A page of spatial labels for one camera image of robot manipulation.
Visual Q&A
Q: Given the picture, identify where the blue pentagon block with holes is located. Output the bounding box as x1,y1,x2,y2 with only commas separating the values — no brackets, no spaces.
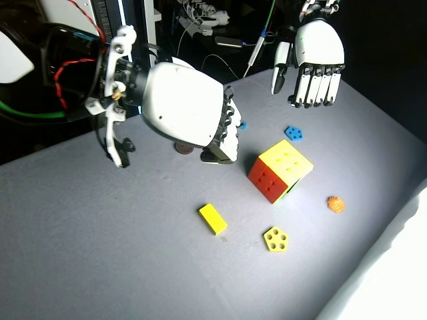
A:
284,125,305,143

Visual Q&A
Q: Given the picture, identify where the black column with blue light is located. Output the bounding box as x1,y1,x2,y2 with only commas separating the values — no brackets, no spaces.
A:
91,0,147,64

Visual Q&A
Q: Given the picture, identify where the white pen probe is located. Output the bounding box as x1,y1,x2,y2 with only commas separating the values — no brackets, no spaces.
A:
242,28,268,79

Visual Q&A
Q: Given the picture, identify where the spare white robot hand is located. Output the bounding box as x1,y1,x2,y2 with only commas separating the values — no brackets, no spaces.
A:
178,0,231,37

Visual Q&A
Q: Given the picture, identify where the yellow pentagon block with holes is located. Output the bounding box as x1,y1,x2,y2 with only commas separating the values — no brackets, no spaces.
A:
262,225,290,253

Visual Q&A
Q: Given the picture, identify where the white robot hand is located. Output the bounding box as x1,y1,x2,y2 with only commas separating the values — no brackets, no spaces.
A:
140,57,244,167
270,19,346,109

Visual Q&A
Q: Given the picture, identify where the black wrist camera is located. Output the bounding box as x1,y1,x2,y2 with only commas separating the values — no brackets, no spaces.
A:
113,136,137,169

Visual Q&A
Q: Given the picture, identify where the white cabinet panel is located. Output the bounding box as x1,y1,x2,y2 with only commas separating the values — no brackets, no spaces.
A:
39,0,101,37

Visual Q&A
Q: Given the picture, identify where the thin green cable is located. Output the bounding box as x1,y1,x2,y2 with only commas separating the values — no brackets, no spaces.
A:
262,0,278,34

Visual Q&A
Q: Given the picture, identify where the grey flat device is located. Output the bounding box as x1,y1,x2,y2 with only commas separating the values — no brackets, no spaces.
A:
214,35,244,49

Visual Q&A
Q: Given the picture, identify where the white frame post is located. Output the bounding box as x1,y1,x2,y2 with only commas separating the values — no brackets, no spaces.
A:
143,0,161,67

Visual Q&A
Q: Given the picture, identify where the red yellow green cube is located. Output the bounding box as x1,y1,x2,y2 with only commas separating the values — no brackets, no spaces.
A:
247,139,314,205

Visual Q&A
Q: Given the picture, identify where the grey table cloth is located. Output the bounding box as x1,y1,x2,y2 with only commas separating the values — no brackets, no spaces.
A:
0,68,427,320

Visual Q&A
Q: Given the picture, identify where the orange swirl cookie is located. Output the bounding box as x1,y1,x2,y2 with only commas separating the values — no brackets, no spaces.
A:
326,195,346,213

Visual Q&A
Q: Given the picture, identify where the chocolate sandwich cookie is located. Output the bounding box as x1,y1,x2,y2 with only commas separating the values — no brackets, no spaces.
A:
173,141,195,156

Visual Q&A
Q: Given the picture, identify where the yellow rectangular block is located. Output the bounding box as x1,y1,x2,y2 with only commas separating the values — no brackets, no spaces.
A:
197,203,229,236

